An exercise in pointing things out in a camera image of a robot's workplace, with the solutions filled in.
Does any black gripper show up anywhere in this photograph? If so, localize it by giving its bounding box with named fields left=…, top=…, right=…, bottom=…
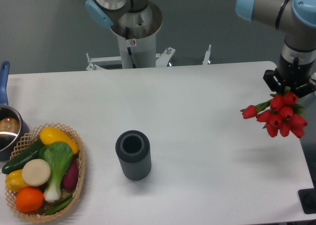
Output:
left=263, top=55, right=316, bottom=98

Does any red tulip bouquet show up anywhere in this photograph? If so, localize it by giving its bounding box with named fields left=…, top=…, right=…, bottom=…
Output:
left=240, top=87, right=308, bottom=138

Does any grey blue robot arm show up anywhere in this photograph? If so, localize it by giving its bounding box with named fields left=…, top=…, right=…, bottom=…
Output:
left=85, top=0, right=316, bottom=97

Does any black device at edge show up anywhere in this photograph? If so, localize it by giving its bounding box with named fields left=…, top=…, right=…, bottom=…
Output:
left=298, top=188, right=316, bottom=214

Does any dark grey ribbed vase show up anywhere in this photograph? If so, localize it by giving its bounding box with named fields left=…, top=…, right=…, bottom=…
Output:
left=115, top=130, right=152, bottom=181

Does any purple sweet potato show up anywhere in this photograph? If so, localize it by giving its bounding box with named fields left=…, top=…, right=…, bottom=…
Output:
left=62, top=158, right=79, bottom=190

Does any green bok choy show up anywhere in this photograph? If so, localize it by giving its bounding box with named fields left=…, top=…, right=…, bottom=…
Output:
left=39, top=142, right=73, bottom=203

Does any yellow squash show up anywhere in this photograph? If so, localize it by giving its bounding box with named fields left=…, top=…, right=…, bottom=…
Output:
left=39, top=127, right=79, bottom=155

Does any beige round biscuit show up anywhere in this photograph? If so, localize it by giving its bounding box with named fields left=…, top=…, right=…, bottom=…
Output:
left=22, top=159, right=51, bottom=187

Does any green bean pod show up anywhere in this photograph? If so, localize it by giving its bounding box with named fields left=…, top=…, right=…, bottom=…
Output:
left=44, top=194, right=73, bottom=215

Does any woven wicker basket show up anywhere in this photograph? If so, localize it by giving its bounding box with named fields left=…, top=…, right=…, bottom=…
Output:
left=5, top=123, right=86, bottom=224

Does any dark green cucumber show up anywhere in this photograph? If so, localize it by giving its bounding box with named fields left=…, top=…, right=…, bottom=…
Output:
left=1, top=139, right=44, bottom=174

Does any orange fruit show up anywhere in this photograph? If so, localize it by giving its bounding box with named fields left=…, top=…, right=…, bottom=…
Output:
left=15, top=187, right=44, bottom=213

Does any yellow bell pepper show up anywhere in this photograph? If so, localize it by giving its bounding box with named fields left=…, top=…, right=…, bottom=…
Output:
left=5, top=169, right=29, bottom=192

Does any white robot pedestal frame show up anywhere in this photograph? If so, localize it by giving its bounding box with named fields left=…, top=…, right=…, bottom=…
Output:
left=85, top=35, right=212, bottom=71

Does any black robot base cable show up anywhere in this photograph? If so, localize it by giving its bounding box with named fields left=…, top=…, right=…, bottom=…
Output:
left=124, top=27, right=136, bottom=69

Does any blue handled saucepan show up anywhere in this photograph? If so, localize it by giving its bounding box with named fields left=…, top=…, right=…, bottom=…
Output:
left=0, top=61, right=29, bottom=161

